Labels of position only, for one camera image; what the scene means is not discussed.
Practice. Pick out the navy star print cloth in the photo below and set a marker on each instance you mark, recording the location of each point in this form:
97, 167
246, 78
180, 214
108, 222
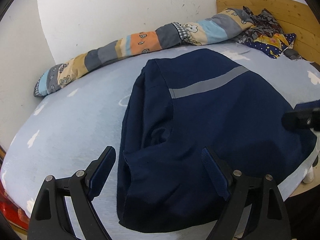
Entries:
267, 47

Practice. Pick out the navy blue work jacket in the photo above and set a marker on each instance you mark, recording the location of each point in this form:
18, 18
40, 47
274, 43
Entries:
200, 120

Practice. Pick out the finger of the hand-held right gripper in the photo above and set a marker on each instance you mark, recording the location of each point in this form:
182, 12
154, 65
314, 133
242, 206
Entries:
300, 118

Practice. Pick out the bed with light blue sheet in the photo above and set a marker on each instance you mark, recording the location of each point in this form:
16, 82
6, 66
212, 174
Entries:
75, 117

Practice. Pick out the dark grey small object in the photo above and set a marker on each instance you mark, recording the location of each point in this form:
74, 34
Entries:
292, 53

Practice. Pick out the dark floral cloth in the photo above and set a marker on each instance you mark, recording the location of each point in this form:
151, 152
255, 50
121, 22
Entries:
265, 23

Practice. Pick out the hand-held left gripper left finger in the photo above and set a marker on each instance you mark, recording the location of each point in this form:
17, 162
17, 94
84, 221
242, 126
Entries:
100, 177

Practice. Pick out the long patchwork bolster pillow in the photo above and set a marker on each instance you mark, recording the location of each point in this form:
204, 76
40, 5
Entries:
145, 42

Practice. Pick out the red plastic object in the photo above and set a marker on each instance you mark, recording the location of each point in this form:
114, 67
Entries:
10, 207

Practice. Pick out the wooden headboard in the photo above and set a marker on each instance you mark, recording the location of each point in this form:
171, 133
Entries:
295, 17

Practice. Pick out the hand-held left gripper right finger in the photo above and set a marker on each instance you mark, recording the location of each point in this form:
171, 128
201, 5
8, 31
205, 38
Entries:
215, 175

